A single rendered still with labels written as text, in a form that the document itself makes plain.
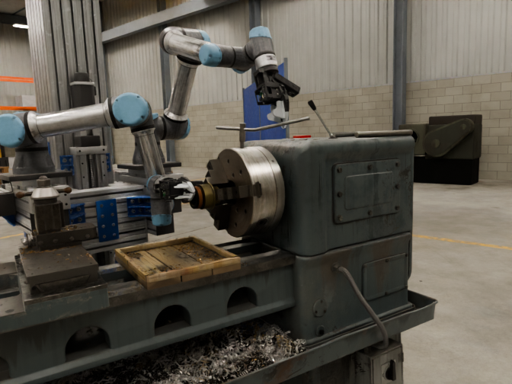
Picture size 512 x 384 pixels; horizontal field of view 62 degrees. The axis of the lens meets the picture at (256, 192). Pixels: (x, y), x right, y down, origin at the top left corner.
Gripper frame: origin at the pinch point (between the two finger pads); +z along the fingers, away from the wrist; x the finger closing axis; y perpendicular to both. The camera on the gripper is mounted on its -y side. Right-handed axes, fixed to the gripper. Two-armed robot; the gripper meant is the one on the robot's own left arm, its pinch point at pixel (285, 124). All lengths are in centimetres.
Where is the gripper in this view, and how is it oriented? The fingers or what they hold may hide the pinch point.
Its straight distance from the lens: 147.3
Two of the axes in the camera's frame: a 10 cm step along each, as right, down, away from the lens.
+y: -8.5, 1.0, -5.2
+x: 4.9, -2.3, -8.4
